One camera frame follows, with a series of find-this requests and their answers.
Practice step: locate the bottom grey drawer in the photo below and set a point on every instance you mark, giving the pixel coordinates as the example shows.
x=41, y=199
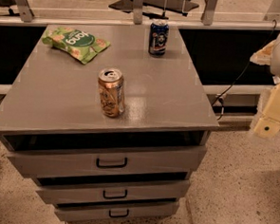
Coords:
x=118, y=211

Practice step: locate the blue pepsi can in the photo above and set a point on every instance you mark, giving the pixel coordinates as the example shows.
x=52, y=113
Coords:
x=159, y=31

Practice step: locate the green snack bag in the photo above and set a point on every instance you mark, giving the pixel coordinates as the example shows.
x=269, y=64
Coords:
x=80, y=44

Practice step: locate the gold soda can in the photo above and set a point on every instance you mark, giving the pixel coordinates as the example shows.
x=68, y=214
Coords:
x=111, y=90

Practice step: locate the grey drawer cabinet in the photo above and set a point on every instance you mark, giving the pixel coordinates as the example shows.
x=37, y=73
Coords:
x=54, y=104

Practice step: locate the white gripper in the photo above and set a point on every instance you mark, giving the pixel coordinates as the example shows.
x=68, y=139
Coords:
x=269, y=127

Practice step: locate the middle grey drawer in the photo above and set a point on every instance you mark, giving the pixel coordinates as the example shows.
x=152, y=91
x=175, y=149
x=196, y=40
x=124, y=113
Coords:
x=113, y=192

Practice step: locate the top grey drawer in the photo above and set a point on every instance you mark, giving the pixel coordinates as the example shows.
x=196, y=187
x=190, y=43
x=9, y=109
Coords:
x=104, y=162

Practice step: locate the grey drawer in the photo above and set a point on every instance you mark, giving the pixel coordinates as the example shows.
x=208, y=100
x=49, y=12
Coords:
x=113, y=192
x=104, y=162
x=118, y=211

